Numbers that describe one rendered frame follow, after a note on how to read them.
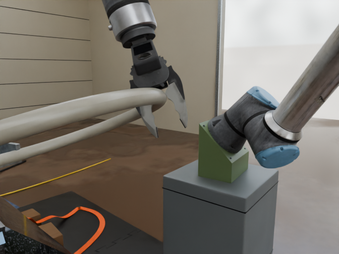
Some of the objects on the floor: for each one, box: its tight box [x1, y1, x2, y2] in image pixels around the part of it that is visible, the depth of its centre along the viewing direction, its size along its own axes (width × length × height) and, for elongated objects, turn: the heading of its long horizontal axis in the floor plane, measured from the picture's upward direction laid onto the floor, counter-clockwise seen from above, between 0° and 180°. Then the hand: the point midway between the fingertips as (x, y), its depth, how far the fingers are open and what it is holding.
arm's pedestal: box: [162, 159, 279, 254], centre depth 146 cm, size 50×50×85 cm
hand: (169, 127), depth 58 cm, fingers closed on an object, 5 cm apart
